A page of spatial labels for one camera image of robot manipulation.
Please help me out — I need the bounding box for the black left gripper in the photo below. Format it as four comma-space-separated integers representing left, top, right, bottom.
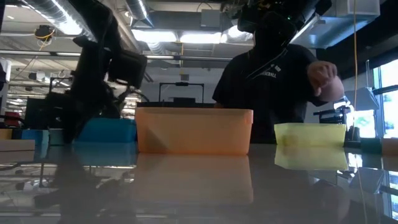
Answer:
63, 37, 148, 144

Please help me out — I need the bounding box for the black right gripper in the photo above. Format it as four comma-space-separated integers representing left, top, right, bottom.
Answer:
238, 0, 332, 34

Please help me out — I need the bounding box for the teal block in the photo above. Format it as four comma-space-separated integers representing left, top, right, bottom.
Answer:
49, 129, 65, 146

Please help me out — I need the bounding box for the pale long wooden block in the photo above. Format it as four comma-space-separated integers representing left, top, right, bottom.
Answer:
0, 139, 35, 153

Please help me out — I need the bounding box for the tan wooden wedge block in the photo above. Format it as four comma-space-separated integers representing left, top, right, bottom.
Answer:
136, 124, 170, 154

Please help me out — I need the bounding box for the blue plastic bin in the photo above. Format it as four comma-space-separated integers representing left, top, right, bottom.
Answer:
76, 117, 137, 144

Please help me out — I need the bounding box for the wide black monitor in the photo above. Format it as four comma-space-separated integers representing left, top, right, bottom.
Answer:
24, 93, 75, 130

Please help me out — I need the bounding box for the red object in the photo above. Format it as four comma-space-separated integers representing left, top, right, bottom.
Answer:
3, 111, 23, 128

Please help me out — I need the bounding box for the grey ceiling box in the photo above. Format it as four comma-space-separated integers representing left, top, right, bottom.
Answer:
200, 9, 222, 28

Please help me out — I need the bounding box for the person's hand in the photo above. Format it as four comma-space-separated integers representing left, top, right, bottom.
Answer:
307, 60, 338, 97

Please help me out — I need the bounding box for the ceiling light panel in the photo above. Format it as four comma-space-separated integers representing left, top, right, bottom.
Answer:
179, 32, 223, 44
131, 29, 178, 43

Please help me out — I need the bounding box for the person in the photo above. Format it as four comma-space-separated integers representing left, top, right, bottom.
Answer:
213, 12, 346, 144

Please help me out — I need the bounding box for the horizontal metal pipe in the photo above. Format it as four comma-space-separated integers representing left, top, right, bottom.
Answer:
0, 50, 234, 63

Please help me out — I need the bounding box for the orange plastic bin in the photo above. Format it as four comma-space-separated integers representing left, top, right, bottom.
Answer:
134, 107, 254, 156

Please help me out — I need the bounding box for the black desk equipment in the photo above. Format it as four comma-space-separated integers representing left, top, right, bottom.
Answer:
313, 105, 351, 125

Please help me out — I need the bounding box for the yellow plastic bin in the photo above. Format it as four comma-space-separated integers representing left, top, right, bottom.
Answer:
274, 123, 348, 147

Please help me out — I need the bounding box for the orange-tan block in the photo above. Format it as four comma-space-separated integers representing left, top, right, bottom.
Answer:
381, 138, 398, 156

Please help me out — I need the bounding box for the hanging yellow cable coil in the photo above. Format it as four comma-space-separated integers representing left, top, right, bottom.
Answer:
34, 24, 56, 43

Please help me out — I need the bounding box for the black metal gantry frame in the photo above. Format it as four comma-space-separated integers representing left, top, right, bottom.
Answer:
159, 82, 205, 103

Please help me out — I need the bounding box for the ribbed silver duct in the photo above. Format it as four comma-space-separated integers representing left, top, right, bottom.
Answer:
21, 0, 97, 43

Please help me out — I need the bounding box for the silver ventilation duct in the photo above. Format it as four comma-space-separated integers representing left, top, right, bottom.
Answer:
124, 0, 155, 29

